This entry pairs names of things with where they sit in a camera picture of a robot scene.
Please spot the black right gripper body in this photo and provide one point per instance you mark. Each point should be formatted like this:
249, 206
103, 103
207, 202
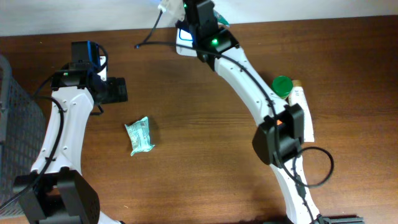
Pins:
194, 23

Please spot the dark grey plastic basket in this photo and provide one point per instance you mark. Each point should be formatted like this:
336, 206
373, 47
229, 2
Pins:
22, 130

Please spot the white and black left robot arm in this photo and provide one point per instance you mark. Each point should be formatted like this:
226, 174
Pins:
55, 191

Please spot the pale green wipes packet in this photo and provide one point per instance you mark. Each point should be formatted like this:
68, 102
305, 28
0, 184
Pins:
139, 135

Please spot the green lid spice jar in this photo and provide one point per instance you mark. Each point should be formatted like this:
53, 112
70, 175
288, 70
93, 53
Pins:
282, 86

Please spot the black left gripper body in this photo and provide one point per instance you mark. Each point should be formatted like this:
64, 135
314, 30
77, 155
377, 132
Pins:
116, 89

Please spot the white barcode scanner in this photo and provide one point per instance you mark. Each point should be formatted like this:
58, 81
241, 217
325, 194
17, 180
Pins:
184, 40

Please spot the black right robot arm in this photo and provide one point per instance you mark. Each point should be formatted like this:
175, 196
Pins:
280, 126

